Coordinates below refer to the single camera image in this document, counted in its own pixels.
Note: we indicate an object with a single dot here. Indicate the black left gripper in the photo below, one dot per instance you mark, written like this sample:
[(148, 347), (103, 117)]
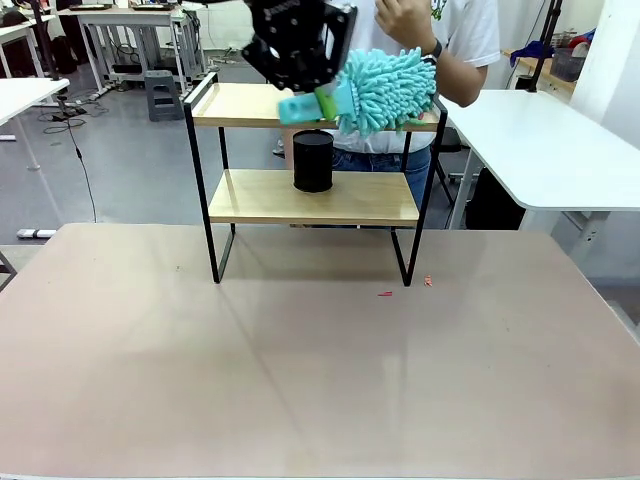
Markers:
[(290, 25)]

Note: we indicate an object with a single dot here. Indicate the teal chenille duster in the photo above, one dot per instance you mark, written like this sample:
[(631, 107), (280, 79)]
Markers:
[(390, 85)]

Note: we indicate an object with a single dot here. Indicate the two-tier wood and metal shelf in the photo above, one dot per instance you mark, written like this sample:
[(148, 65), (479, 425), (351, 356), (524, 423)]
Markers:
[(240, 121)]

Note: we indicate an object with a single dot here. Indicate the person's left hand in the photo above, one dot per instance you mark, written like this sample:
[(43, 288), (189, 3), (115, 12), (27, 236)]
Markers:
[(405, 25)]

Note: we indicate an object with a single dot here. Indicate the black cylinder container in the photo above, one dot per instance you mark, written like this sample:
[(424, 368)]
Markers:
[(312, 165)]

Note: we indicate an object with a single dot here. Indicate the green paper scrap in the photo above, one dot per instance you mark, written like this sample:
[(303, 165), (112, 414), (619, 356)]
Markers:
[(417, 121)]

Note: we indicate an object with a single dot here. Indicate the black wristwatch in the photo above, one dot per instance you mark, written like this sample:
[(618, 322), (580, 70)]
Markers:
[(436, 49)]

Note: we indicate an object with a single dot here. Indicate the person in white t-shirt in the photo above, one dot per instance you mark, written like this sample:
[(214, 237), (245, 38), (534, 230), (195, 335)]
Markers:
[(470, 30)]

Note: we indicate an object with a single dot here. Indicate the grey step stool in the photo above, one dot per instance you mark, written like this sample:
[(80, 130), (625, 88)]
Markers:
[(164, 100)]

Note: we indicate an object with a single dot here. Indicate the grey background desk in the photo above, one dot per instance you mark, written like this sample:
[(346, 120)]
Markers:
[(130, 17)]

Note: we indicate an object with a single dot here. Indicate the wooden bench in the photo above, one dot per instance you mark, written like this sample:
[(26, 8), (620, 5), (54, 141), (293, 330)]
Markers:
[(520, 62)]

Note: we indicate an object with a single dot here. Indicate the blue cloth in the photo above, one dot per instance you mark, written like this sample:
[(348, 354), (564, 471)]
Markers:
[(530, 50)]

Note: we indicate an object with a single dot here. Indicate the large white table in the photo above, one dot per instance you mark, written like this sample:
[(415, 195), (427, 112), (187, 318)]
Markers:
[(525, 140)]

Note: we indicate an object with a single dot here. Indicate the black stand pole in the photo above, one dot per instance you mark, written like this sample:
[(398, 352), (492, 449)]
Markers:
[(545, 45)]

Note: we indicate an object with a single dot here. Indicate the black cabinet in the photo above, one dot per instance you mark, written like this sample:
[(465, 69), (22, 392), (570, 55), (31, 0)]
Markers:
[(495, 205)]

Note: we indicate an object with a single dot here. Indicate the grey mesh basket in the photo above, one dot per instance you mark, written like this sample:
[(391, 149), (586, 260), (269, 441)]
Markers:
[(567, 65)]

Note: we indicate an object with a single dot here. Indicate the black backpack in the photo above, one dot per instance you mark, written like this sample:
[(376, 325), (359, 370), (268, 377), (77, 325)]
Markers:
[(65, 55)]

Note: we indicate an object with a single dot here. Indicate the black tripod pole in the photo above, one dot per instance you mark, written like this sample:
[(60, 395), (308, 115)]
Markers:
[(45, 45)]

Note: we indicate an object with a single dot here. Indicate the small white side table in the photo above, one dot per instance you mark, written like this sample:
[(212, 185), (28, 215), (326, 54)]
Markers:
[(25, 95)]

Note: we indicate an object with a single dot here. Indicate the white power strip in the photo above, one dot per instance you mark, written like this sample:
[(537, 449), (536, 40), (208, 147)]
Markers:
[(35, 233)]

